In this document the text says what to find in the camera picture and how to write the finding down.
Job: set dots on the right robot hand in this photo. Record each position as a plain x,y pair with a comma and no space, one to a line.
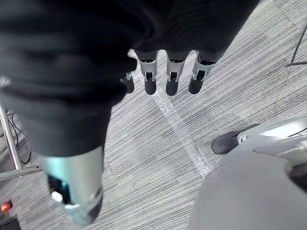
72,60

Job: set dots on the black box with red button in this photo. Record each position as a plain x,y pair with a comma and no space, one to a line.
8,216

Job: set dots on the dark robot foot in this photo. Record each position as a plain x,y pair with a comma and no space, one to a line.
224,142

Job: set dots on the silver robot leg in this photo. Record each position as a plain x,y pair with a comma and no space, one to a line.
254,182

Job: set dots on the silver metal stand frame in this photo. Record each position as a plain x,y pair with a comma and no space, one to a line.
12,148

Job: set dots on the dark metal frame leg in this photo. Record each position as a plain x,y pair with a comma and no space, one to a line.
297,50

